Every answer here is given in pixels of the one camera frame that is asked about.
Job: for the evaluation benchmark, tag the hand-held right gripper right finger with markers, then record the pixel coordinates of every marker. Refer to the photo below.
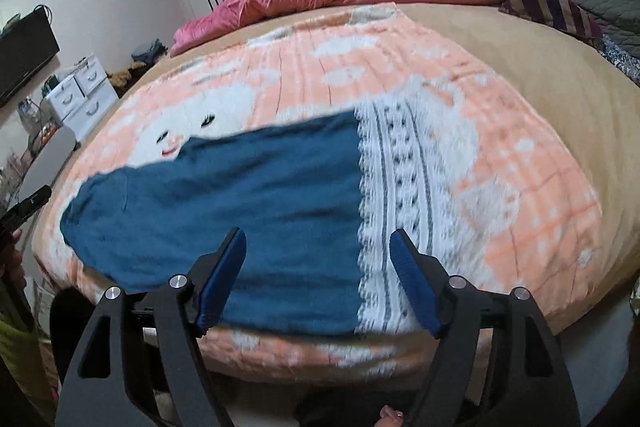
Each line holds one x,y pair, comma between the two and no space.
414,287

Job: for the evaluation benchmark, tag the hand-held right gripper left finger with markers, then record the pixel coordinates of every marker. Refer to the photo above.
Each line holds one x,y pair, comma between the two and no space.
226,277

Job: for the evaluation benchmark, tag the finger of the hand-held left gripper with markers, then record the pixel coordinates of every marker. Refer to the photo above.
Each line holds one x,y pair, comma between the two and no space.
32,201

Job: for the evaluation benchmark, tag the blue denim pants lace hem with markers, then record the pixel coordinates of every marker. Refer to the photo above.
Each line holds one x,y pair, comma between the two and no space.
275,207

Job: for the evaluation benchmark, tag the person's left forearm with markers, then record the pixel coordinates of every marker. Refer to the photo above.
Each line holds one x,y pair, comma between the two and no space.
22,357

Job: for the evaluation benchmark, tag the person's left hand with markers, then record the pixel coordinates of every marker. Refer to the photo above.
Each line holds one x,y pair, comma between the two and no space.
12,262

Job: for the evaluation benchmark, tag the person's right hand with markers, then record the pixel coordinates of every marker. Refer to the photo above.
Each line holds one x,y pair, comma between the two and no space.
391,414

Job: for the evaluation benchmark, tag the white drawer unit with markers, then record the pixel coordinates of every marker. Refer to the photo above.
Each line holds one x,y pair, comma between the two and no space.
82,92

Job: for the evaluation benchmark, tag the black television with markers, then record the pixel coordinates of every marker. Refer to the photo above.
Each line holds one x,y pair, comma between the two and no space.
25,52

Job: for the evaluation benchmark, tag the brown plush toy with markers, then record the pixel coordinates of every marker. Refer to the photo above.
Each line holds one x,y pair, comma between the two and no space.
125,78

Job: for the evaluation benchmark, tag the peach and white printed blanket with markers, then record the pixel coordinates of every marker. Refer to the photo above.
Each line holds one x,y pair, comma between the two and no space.
525,167

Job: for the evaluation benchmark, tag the pile of folded clothes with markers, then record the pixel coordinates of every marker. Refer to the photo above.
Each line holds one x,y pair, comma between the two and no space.
149,51

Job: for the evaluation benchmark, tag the bed with tan sheet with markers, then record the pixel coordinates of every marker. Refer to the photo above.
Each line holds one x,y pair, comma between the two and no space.
575,97

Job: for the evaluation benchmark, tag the blue floral cloth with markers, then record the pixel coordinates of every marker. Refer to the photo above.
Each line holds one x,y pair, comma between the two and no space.
622,57

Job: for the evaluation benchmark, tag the striped dark pillow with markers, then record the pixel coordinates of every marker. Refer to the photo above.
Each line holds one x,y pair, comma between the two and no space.
545,4

